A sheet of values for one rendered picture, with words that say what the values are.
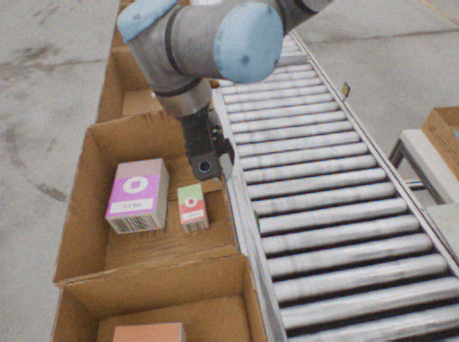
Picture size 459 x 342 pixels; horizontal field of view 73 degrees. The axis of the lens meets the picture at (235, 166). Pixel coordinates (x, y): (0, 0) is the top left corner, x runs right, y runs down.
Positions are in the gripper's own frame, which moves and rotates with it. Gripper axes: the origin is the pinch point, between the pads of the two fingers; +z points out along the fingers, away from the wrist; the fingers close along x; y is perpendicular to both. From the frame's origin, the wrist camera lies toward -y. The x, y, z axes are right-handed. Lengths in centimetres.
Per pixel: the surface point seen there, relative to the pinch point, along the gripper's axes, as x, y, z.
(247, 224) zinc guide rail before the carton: -1.5, -4.4, 13.0
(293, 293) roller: -6.9, -16.9, 29.4
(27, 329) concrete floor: 113, 14, 74
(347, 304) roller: -18.4, -21.9, 32.0
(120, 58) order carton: 25, 58, -7
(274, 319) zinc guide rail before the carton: -2.3, -26.0, 13.1
